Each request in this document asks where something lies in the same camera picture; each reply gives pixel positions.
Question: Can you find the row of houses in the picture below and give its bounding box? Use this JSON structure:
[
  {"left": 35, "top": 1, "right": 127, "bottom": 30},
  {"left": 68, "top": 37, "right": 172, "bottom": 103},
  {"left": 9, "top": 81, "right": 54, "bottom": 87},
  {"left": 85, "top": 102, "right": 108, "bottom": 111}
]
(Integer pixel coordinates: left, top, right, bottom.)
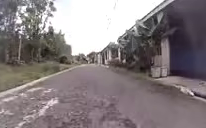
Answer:
[{"left": 86, "top": 41, "right": 125, "bottom": 66}]

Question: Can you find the grey asphalt road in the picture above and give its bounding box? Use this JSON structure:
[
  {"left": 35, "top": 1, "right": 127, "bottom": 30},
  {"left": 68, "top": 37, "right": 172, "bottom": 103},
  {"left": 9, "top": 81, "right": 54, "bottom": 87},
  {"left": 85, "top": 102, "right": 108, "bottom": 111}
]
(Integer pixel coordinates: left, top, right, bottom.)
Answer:
[{"left": 0, "top": 63, "right": 206, "bottom": 128}]

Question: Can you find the leafy bush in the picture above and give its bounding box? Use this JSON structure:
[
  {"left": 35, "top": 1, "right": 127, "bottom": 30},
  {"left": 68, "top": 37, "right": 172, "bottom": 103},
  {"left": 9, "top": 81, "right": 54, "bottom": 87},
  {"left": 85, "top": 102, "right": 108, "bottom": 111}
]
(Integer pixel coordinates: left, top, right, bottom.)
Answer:
[{"left": 117, "top": 16, "right": 169, "bottom": 73}]

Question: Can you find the pale concrete kerb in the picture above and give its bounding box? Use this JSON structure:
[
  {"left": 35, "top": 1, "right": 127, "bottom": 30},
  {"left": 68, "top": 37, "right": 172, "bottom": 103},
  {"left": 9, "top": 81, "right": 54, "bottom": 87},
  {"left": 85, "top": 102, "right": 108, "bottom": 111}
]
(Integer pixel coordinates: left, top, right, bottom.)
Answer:
[{"left": 0, "top": 63, "right": 89, "bottom": 100}]

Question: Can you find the row of trees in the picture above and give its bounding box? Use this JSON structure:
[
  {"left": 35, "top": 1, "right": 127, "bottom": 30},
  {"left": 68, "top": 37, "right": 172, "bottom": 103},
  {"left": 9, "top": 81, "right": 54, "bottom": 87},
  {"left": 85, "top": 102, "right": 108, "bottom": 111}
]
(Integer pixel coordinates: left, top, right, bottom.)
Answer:
[{"left": 0, "top": 0, "right": 73, "bottom": 66}]

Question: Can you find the grass verge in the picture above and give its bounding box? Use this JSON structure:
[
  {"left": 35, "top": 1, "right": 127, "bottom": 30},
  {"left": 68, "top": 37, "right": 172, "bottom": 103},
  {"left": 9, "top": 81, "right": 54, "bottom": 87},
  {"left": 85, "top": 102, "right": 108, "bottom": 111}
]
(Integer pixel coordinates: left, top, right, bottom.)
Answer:
[{"left": 0, "top": 60, "right": 79, "bottom": 95}]

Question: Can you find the dark blue building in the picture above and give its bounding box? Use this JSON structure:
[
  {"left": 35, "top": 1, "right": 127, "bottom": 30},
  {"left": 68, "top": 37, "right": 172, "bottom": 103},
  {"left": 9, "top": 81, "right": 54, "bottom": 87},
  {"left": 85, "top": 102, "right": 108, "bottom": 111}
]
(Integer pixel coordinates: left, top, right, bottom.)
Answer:
[{"left": 150, "top": 0, "right": 206, "bottom": 82}]

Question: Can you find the concrete pavement slab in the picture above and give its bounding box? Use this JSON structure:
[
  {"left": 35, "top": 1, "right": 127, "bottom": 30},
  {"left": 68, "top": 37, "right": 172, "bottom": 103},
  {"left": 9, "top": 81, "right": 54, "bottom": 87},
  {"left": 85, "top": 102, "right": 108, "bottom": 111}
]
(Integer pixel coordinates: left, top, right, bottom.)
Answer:
[{"left": 154, "top": 75, "right": 206, "bottom": 102}]

